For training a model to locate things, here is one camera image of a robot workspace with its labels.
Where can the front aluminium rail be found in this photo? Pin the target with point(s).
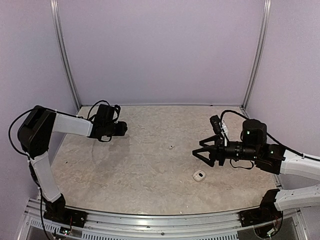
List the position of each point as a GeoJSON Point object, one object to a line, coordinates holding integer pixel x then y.
{"type": "Point", "coordinates": [101, 225]}

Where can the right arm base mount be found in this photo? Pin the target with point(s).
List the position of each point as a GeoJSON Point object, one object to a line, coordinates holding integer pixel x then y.
{"type": "Point", "coordinates": [259, 215]}

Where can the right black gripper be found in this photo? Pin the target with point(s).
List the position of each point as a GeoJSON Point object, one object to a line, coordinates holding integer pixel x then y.
{"type": "Point", "coordinates": [213, 149]}

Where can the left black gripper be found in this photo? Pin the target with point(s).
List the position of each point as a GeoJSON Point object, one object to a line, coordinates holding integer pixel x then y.
{"type": "Point", "coordinates": [121, 130]}

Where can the white earbud charging case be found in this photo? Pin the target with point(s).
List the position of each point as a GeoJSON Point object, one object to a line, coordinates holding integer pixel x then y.
{"type": "Point", "coordinates": [199, 175]}

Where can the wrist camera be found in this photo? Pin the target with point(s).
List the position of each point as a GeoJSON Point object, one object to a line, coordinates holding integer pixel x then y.
{"type": "Point", "coordinates": [117, 110]}
{"type": "Point", "coordinates": [220, 128]}

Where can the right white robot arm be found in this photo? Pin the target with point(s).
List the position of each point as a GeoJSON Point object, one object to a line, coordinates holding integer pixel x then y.
{"type": "Point", "coordinates": [272, 158]}

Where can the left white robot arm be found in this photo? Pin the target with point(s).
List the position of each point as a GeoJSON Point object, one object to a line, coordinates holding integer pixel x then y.
{"type": "Point", "coordinates": [35, 134]}

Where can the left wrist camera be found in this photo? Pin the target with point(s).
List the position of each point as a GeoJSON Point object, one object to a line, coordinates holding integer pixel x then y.
{"type": "Point", "coordinates": [117, 110]}

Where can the right aluminium frame post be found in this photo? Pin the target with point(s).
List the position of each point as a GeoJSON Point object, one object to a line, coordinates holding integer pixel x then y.
{"type": "Point", "coordinates": [258, 53]}

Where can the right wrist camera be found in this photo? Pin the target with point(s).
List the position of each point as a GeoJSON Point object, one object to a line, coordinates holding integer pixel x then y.
{"type": "Point", "coordinates": [220, 128]}

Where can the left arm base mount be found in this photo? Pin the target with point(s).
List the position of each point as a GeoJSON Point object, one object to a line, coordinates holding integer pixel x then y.
{"type": "Point", "coordinates": [66, 216]}

